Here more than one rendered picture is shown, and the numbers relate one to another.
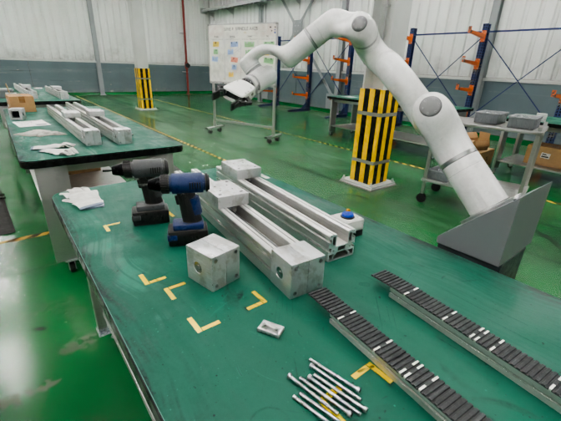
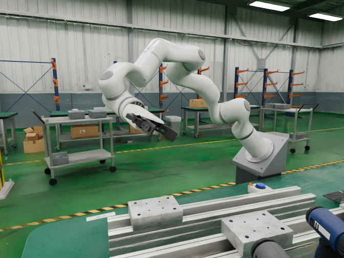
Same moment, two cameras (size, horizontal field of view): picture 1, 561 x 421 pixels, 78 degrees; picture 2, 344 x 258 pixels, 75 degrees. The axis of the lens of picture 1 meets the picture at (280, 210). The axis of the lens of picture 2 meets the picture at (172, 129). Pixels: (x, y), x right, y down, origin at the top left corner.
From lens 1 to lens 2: 1.45 m
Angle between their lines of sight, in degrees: 72
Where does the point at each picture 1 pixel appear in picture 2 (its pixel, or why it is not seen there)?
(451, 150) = (250, 127)
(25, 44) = not seen: outside the picture
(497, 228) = (283, 154)
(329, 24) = (167, 50)
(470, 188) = (260, 143)
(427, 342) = not seen: outside the picture
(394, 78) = (216, 92)
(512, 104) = (26, 107)
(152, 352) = not seen: outside the picture
